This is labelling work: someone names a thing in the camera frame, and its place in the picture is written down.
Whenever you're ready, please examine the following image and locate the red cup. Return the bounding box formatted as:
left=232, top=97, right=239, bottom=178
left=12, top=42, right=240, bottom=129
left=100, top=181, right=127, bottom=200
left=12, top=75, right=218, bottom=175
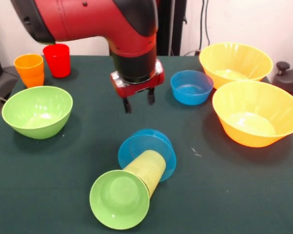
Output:
left=42, top=43, right=71, bottom=78

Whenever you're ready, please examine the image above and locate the blue bowl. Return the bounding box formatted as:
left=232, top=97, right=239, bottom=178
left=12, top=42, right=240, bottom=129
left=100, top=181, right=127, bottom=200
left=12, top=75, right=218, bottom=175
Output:
left=117, top=128, right=178, bottom=182
left=170, top=70, right=214, bottom=106

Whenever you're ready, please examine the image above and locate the dark green table cloth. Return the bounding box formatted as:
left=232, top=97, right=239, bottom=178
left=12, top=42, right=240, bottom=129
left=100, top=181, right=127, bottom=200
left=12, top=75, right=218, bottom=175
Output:
left=0, top=55, right=293, bottom=234

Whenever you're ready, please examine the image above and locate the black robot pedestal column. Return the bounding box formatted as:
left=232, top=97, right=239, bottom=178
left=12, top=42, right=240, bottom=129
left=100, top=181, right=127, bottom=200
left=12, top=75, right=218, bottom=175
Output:
left=156, top=0, right=187, bottom=57

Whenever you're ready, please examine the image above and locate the orange cup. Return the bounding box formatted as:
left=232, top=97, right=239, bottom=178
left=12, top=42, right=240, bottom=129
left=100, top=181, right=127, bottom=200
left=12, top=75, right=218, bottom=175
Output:
left=13, top=54, right=45, bottom=89

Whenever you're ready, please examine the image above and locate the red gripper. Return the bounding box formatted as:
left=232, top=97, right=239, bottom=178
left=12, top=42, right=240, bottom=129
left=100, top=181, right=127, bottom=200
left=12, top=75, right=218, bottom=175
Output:
left=110, top=59, right=165, bottom=114

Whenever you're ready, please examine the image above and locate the large orange bowl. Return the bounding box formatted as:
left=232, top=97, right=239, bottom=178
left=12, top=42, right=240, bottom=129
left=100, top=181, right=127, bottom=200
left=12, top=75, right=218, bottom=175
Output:
left=212, top=80, right=293, bottom=148
left=199, top=42, right=274, bottom=90

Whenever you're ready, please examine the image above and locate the black wall cable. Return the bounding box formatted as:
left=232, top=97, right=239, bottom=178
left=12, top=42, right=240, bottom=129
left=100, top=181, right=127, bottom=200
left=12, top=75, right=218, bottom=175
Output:
left=201, top=0, right=210, bottom=47

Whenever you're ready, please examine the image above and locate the yellow cup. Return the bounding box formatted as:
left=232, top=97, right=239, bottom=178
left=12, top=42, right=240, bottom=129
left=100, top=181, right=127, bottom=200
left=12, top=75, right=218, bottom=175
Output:
left=123, top=150, right=167, bottom=197

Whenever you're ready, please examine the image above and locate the large green bowl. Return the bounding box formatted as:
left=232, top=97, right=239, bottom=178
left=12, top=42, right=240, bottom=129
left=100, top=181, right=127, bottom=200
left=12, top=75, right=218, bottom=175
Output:
left=1, top=86, right=73, bottom=140

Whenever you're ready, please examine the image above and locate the small green bowl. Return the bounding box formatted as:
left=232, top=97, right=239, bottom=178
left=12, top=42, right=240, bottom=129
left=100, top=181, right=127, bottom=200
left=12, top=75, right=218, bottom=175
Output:
left=89, top=170, right=151, bottom=230

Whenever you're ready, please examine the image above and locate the black pedestal foot with knob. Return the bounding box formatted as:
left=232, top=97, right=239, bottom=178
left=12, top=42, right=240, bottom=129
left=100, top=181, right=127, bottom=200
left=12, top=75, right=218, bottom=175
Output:
left=273, top=61, right=293, bottom=97

